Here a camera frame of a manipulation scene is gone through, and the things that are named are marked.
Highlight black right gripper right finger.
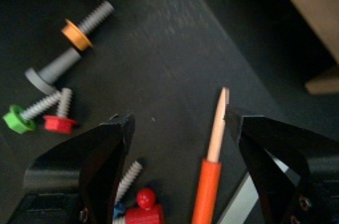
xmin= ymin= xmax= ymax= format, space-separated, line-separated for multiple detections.
xmin=225 ymin=107 xmax=339 ymax=224

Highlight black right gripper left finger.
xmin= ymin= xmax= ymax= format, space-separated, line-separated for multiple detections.
xmin=6 ymin=113 xmax=136 ymax=224

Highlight grey toy nail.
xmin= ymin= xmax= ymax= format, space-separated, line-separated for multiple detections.
xmin=24 ymin=48 xmax=84 ymax=96

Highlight blue-headed toy bolt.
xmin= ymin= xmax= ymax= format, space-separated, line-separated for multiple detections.
xmin=111 ymin=160 xmax=144 ymax=224

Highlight red-headed toy bolt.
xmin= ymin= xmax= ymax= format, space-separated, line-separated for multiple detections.
xmin=43 ymin=87 xmax=80 ymax=136

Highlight green-headed toy bolt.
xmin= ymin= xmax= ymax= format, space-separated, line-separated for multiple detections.
xmin=2 ymin=90 xmax=64 ymax=136

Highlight orange-headed toy bolt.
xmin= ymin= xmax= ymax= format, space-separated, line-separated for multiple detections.
xmin=60 ymin=0 xmax=116 ymax=52

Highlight wooden toy workbench with holes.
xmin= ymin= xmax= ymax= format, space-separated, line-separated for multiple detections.
xmin=267 ymin=0 xmax=339 ymax=96

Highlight orange-handled toy screwdriver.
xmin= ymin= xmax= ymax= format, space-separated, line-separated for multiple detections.
xmin=190 ymin=86 xmax=233 ymax=224

